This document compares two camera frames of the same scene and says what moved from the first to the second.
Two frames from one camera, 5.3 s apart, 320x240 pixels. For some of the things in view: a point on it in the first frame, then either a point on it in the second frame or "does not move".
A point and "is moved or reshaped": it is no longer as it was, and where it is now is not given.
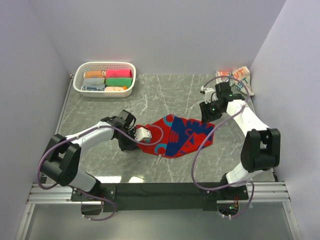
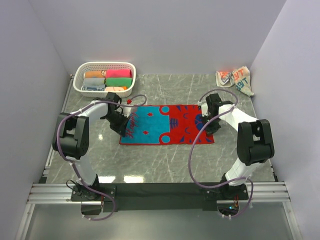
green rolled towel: x=119 y=81 does not move
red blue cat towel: x=173 y=136 is moved or reshaped
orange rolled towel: x=94 y=74 does not move
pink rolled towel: x=126 y=73 does not move
